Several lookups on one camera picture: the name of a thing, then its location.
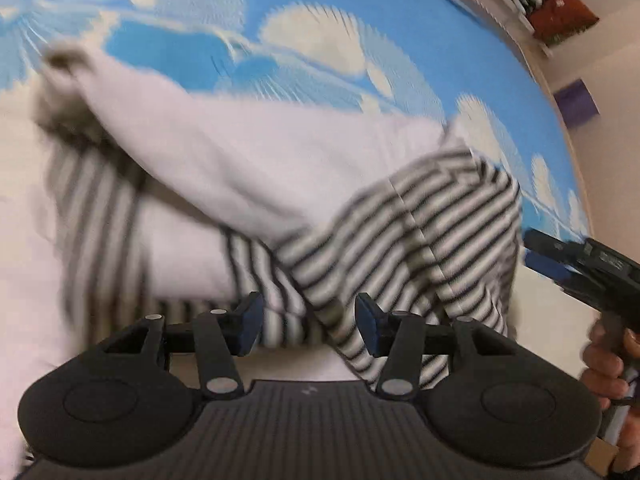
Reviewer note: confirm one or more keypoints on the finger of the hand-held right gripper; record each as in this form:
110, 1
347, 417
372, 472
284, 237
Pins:
580, 294
547, 265

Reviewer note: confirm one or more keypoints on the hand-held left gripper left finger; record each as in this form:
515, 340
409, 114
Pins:
247, 327

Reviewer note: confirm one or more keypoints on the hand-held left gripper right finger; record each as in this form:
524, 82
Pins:
369, 327

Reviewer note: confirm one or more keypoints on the white striped hooded baby top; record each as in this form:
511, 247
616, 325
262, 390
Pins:
280, 175

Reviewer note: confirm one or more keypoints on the person's right hand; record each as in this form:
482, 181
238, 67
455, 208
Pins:
600, 360

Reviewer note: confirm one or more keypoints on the cardboard box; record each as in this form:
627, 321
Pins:
602, 455

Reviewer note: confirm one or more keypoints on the purple box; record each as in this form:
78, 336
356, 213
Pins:
577, 102

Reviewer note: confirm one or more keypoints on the red cushion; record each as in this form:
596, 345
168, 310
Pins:
562, 12

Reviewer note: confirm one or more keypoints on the blue fan-patterned bed mat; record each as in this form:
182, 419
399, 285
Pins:
325, 75

